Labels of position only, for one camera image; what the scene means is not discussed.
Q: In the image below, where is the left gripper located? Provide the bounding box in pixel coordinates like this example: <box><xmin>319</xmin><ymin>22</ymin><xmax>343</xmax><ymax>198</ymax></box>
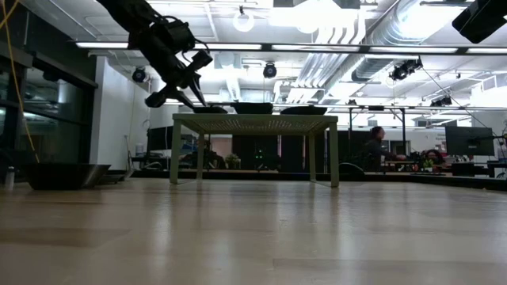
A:
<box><xmin>144</xmin><ymin>55</ymin><xmax>208</xmax><ymax>111</ymax></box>

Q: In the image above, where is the small black monitor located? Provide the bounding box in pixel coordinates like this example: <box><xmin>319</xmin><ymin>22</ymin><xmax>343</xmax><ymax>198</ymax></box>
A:
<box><xmin>147</xmin><ymin>125</ymin><xmax>174</xmax><ymax>152</ymax></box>

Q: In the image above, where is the green perforated metal shelf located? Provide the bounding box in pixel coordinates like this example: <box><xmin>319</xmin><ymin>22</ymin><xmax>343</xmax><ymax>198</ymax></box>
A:
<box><xmin>169</xmin><ymin>113</ymin><xmax>341</xmax><ymax>188</ymax></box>

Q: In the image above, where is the small green desk plant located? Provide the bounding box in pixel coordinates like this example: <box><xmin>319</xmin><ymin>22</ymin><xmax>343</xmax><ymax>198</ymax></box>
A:
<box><xmin>224</xmin><ymin>153</ymin><xmax>242</xmax><ymax>171</ymax></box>

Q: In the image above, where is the long ceiling light strip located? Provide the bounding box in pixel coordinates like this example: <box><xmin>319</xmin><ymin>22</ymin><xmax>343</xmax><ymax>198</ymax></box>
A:
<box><xmin>74</xmin><ymin>40</ymin><xmax>507</xmax><ymax>56</ymax></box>

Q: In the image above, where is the large black monitor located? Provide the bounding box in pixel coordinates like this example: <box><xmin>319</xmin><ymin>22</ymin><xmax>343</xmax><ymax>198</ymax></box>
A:
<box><xmin>444</xmin><ymin>125</ymin><xmax>496</xmax><ymax>157</ymax></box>

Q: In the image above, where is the round ring light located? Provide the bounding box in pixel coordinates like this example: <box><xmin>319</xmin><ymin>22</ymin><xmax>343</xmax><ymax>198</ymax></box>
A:
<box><xmin>232</xmin><ymin>10</ymin><xmax>256</xmax><ymax>33</ymax></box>

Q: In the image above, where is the yellow hanging cable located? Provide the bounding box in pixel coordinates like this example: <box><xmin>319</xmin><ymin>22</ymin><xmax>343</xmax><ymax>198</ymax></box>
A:
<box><xmin>0</xmin><ymin>0</ymin><xmax>40</xmax><ymax>164</ymax></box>

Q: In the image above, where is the black table frame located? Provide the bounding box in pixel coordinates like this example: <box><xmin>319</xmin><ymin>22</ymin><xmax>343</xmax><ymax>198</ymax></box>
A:
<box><xmin>130</xmin><ymin>169</ymin><xmax>507</xmax><ymax>192</ymax></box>

